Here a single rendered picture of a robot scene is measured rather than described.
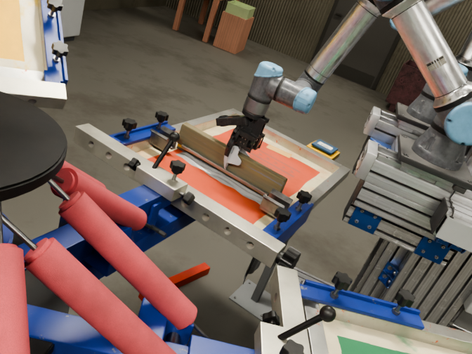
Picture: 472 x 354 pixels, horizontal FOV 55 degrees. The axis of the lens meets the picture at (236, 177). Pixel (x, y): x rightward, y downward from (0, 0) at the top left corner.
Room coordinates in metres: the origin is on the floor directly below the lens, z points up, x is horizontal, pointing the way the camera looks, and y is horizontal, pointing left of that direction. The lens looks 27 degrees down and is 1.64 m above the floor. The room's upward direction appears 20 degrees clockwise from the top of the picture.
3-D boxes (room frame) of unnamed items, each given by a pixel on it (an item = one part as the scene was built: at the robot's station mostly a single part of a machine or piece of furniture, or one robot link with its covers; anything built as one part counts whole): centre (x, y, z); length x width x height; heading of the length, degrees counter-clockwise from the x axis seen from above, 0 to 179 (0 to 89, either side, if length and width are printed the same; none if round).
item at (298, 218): (1.13, -0.18, 0.97); 0.30 x 0.05 x 0.07; 159
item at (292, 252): (0.91, -0.18, 1.02); 0.07 x 0.06 x 0.07; 159
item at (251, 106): (1.34, 0.02, 1.22); 0.08 x 0.08 x 0.05
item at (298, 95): (1.34, -0.09, 1.30); 0.11 x 0.11 x 0.08; 77
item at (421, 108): (1.84, -0.63, 1.31); 0.15 x 0.15 x 0.10
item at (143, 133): (1.34, 0.34, 0.97); 0.30 x 0.05 x 0.07; 159
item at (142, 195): (0.94, 0.20, 1.02); 0.17 x 0.06 x 0.05; 159
